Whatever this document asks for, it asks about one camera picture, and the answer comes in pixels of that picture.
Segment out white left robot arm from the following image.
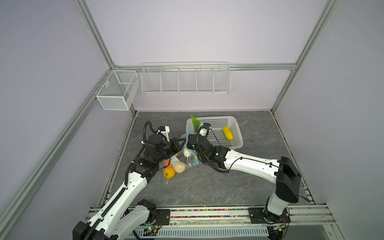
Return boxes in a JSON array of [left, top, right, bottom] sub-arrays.
[[73, 137, 187, 240]]

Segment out white perforated plastic basket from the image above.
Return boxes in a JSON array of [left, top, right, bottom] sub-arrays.
[[197, 116, 244, 150]]

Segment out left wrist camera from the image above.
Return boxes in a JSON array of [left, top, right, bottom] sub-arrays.
[[144, 126, 171, 157]]

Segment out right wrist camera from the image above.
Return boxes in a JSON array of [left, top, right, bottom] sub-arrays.
[[197, 123, 211, 136]]

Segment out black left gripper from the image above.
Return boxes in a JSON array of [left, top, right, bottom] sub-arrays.
[[155, 137, 186, 163]]

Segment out clear zip top bag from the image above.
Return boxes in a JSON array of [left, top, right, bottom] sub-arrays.
[[160, 145, 200, 184]]

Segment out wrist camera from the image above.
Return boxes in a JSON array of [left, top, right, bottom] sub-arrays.
[[144, 126, 171, 157], [197, 123, 211, 136]]

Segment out small white mesh basket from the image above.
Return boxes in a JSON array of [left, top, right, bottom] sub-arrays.
[[96, 70, 140, 111]]

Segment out long white wire shelf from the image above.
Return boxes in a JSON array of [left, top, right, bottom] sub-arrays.
[[141, 62, 232, 95]]

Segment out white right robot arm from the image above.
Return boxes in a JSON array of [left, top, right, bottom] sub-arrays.
[[187, 134, 302, 216]]

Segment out green pepper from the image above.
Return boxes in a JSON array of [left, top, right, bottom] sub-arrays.
[[191, 115, 200, 133]]

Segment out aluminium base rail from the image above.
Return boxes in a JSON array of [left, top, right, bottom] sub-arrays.
[[88, 204, 337, 230]]

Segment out yellow lemon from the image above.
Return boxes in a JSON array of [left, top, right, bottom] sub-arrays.
[[163, 167, 176, 180]]

